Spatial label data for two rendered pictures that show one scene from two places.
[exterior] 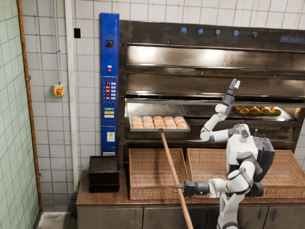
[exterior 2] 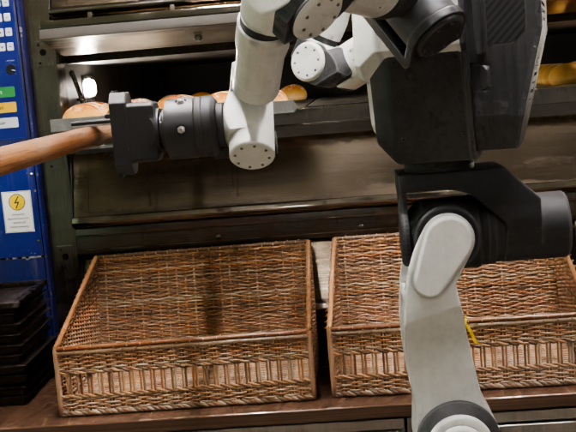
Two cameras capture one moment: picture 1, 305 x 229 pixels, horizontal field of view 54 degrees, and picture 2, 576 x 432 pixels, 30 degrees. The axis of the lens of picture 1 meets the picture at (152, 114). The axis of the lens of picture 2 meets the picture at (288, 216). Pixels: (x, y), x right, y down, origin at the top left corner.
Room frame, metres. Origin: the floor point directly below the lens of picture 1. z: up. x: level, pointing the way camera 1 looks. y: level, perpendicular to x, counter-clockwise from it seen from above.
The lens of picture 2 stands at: (0.12, -0.77, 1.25)
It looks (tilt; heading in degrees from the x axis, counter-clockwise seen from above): 7 degrees down; 11
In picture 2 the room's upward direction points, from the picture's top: 5 degrees counter-clockwise
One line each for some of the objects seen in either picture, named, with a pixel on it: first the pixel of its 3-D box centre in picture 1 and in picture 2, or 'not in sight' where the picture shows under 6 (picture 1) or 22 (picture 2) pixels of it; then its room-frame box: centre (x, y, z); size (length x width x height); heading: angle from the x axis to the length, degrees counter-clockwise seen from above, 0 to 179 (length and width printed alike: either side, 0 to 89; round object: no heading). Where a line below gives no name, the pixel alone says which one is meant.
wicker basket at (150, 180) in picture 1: (157, 172); (195, 321); (2.48, -0.09, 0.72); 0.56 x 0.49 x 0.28; 98
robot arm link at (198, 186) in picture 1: (193, 188); (155, 130); (1.63, -0.30, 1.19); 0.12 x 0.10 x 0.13; 97
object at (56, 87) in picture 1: (59, 89); not in sight; (2.60, 0.86, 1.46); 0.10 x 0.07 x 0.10; 97
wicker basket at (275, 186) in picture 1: (273, 172); not in sight; (2.62, -1.27, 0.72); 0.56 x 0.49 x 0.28; 96
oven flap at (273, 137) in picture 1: (211, 133); (425, 162); (2.81, -0.62, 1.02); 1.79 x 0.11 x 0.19; 97
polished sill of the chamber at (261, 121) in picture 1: (212, 120); (421, 105); (2.84, -0.62, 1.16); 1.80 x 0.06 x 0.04; 97
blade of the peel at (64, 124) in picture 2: (158, 121); (182, 112); (2.63, -0.06, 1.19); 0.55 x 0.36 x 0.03; 98
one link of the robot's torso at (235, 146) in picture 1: (247, 157); (454, 56); (1.95, -0.73, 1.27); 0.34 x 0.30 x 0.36; 174
